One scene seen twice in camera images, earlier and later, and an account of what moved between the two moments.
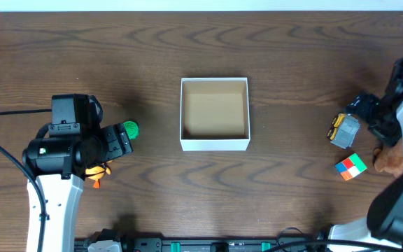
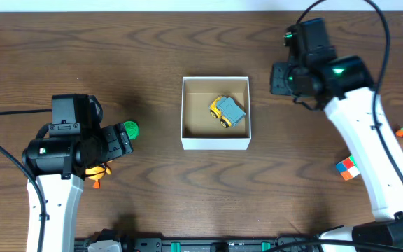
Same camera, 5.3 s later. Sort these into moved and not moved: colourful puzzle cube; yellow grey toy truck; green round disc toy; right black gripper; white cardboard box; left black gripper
Moved: yellow grey toy truck; right black gripper
Not moved: left black gripper; green round disc toy; white cardboard box; colourful puzzle cube
